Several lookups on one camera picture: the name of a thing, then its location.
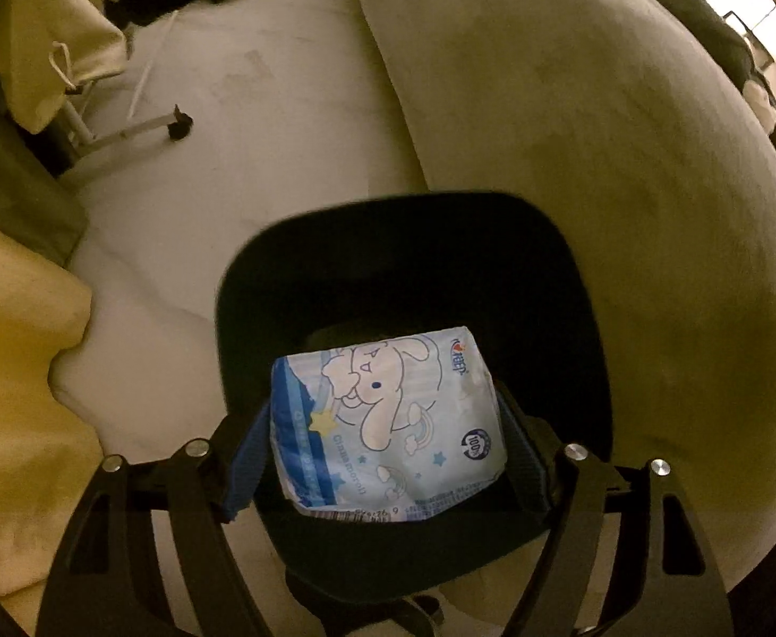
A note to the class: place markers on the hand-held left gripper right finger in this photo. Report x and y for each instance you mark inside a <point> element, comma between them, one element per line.
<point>524,464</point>

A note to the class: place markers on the yellow cloth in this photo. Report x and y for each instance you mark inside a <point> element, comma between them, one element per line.
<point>9,358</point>

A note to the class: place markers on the black trash bin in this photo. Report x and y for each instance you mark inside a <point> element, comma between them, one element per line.
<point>394,265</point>

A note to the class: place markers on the olive coat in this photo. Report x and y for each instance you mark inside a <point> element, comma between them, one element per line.
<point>9,172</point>

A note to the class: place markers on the blue tissue packet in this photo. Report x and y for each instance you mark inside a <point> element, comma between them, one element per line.
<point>388,424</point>

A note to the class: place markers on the white wheeled clothes rack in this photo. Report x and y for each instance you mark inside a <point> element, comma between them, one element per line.
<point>129,129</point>

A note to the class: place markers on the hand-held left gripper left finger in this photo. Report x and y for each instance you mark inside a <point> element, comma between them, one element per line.
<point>251,471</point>

